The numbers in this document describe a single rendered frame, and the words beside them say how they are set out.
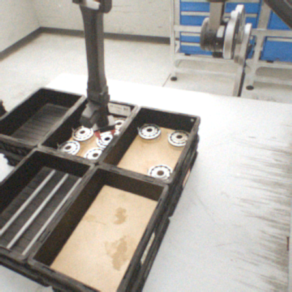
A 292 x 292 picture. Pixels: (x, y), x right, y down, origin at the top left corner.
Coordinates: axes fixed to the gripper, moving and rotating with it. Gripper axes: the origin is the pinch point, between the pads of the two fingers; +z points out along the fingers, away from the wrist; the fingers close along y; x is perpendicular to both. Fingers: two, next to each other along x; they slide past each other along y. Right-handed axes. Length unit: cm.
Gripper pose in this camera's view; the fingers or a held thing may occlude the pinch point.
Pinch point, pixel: (107, 137)
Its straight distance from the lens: 127.1
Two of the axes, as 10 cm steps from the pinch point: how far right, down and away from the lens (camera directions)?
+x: -3.3, -6.5, 6.8
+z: 1.1, 6.9, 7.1
